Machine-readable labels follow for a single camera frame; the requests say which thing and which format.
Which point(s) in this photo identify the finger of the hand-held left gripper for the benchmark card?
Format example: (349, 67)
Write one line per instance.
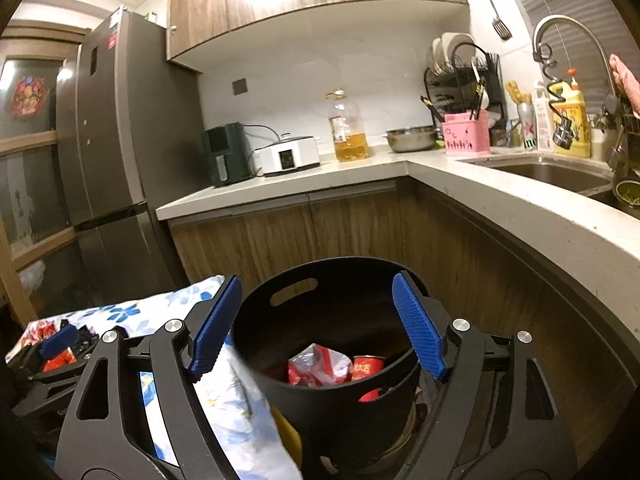
(57, 340)
(25, 362)

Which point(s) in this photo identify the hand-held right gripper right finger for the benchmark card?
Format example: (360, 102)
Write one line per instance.
(417, 327)

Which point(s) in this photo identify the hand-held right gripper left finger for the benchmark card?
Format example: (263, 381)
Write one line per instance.
(215, 330)

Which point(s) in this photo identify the red white plastic bag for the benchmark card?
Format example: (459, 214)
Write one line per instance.
(320, 365)

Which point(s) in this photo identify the black trash bin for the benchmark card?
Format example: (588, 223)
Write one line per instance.
(330, 410)

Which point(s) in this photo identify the blue floral cloth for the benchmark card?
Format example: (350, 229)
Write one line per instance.
(235, 410)

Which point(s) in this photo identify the yellow plastic item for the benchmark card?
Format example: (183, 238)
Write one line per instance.
(289, 435)

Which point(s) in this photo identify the wooden base cabinet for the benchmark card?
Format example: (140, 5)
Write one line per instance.
(310, 240)

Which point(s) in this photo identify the light stone countertop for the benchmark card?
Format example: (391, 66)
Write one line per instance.
(500, 200)

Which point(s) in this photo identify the black air fryer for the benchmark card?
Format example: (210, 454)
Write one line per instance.
(225, 155)

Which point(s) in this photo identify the steel basin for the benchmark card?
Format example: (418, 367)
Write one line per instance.
(410, 141)

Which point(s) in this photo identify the white electric cooker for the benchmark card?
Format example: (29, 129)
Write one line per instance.
(287, 157)

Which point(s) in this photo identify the cooking oil bottle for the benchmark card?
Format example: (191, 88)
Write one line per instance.
(350, 147)

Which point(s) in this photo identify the pink utensil holder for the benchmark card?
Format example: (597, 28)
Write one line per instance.
(467, 137)

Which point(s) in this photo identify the wooden glass door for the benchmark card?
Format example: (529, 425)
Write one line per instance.
(30, 142)

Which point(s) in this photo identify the steel kitchen sink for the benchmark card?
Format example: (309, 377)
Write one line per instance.
(550, 172)

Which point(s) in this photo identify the grey refrigerator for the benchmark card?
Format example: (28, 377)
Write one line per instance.
(130, 135)

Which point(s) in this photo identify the silver drink can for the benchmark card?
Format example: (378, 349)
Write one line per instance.
(527, 127)

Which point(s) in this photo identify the black dish rack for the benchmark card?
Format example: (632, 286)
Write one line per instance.
(452, 95)

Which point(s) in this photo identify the white plastic bottle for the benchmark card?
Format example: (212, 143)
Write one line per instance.
(542, 120)

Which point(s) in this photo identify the red round door decoration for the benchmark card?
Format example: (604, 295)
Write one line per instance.
(30, 97)

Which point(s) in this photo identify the green bowl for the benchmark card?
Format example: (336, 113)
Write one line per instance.
(629, 194)

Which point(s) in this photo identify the white ladle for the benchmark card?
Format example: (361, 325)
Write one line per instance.
(479, 82)

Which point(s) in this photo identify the yellow dish brush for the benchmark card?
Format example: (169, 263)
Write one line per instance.
(517, 92)

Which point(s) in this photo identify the yellow detergent bottle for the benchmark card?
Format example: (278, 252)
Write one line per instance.
(575, 110)

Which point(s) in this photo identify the white plate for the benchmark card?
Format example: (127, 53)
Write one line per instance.
(436, 57)
(457, 47)

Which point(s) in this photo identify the hanging metal spatula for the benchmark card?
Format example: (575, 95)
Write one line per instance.
(502, 27)

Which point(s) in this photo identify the steel faucet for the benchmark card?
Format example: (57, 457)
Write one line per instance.
(565, 19)

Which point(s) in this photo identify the dark wall socket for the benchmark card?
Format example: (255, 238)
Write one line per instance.
(239, 86)

